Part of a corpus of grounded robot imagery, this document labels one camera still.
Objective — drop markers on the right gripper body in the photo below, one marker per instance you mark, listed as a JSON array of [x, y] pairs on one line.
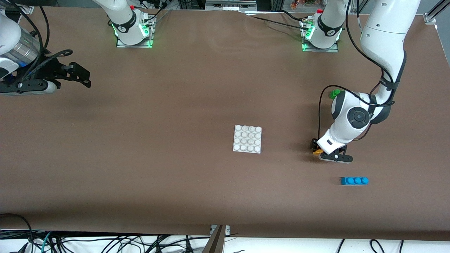
[[50, 69]]

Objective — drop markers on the yellow two-stud block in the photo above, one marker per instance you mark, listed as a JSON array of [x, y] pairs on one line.
[[318, 152]]

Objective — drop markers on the white studded base plate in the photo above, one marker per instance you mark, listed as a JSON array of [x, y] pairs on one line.
[[248, 138]]

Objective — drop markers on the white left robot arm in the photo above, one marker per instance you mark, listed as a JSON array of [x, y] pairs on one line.
[[383, 35]]

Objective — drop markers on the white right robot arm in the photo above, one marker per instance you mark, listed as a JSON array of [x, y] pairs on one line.
[[126, 28]]

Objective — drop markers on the blue three-stud block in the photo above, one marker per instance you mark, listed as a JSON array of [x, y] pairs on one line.
[[353, 181]]

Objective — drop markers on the green two-stud block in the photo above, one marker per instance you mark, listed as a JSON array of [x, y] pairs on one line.
[[334, 93]]

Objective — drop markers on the grey metal rack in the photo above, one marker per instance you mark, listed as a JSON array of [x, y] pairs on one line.
[[228, 7]]

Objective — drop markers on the silver table edge bracket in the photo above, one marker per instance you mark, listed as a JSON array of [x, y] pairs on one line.
[[227, 230]]

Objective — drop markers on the dark metal post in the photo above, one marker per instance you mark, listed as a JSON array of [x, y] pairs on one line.
[[214, 244]]

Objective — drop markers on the aluminium frame profile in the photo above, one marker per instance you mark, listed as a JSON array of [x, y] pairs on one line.
[[430, 17]]

